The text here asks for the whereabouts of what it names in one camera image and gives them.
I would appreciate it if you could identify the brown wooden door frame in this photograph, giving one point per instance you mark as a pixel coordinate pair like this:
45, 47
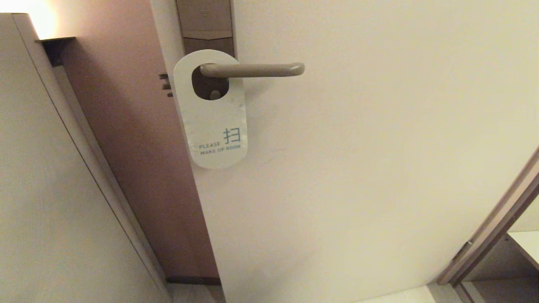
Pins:
492, 227

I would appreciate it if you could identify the white and blue door hanger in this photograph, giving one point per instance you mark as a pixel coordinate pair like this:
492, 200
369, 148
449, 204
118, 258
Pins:
210, 122

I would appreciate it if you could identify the brown door jamb panel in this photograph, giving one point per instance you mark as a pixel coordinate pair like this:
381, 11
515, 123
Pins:
139, 147

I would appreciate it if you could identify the beige keyhole cover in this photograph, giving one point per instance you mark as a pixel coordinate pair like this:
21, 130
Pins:
215, 95

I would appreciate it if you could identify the white door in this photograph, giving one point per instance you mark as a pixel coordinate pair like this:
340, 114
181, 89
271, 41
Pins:
358, 168

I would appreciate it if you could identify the brown metal lock plate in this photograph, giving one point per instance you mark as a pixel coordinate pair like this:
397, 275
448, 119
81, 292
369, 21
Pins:
204, 21

